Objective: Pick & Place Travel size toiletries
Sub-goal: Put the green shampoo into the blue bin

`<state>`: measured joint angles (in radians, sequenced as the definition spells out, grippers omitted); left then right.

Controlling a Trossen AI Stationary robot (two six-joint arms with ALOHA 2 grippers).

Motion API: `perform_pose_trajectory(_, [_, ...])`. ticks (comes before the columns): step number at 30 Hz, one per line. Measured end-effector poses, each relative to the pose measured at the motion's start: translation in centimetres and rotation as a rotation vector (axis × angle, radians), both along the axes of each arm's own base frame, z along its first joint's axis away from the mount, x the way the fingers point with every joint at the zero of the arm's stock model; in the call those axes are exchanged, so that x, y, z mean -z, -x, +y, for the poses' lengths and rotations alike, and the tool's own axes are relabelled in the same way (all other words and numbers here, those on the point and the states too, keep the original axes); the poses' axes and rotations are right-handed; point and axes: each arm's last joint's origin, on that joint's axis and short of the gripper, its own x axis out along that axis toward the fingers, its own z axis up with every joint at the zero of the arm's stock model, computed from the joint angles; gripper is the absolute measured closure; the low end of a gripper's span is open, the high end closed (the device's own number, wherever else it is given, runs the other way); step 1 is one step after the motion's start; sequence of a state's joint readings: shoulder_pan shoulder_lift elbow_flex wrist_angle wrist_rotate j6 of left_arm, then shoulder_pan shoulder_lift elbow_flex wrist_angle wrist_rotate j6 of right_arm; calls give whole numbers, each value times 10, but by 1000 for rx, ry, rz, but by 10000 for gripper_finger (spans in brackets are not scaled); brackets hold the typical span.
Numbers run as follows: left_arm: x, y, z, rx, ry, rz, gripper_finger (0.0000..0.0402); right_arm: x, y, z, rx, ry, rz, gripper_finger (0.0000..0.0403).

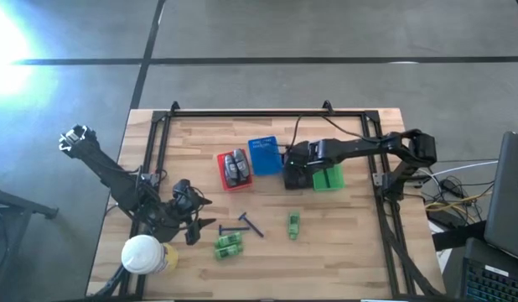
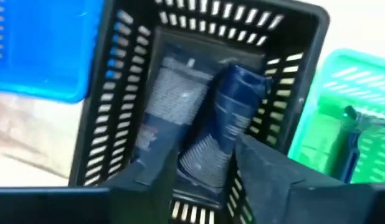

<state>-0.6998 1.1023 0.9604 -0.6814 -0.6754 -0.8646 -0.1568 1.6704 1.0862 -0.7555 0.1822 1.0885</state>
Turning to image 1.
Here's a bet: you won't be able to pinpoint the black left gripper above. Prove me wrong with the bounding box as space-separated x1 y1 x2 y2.
157 179 218 247

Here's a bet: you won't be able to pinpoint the blue plastic basket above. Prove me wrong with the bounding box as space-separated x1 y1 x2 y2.
247 135 284 177

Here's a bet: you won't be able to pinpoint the red plastic basket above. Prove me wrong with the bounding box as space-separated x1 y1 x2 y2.
216 148 255 193

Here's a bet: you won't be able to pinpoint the dark disposable razor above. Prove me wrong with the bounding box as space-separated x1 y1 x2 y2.
218 224 251 237
237 211 266 239

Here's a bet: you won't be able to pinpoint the small green bottle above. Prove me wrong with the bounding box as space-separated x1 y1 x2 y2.
214 232 244 249

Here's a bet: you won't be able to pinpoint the green packets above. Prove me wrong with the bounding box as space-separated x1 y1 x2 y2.
214 243 245 262

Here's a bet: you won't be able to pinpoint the grey toiletry bottle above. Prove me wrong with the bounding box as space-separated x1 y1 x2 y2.
223 154 240 188

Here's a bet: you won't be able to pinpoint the pile of grey pouches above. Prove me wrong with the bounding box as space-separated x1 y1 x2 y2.
232 148 251 180

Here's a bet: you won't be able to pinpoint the small green packet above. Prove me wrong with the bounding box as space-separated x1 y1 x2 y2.
287 211 302 242

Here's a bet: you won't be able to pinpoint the black plastic basket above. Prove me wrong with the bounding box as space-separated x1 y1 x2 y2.
282 166 315 191

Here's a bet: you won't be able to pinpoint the green plastic basket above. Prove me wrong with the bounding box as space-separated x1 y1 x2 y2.
312 163 346 193

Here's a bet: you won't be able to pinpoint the white-lidded yellow wipes canister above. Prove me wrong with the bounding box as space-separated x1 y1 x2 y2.
121 234 179 276

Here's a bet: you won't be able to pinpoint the black power brick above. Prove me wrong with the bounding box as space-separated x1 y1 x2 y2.
426 209 458 230

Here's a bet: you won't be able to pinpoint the black side stand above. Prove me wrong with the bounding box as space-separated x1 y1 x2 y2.
0 183 60 302

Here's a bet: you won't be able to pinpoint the dark grey laptop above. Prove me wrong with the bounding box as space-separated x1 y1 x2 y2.
484 131 518 263

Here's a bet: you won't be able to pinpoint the black backlit keyboard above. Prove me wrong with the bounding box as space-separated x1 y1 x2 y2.
460 256 518 302

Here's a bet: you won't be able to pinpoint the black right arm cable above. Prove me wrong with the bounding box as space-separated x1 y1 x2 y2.
288 113 369 149

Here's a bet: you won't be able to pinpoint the black metal rig frame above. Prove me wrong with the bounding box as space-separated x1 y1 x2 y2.
91 99 447 300

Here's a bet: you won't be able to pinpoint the yellow cable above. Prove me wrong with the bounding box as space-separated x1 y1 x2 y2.
425 192 493 213

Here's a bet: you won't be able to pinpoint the white cable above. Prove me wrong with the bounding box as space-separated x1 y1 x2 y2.
417 159 500 180

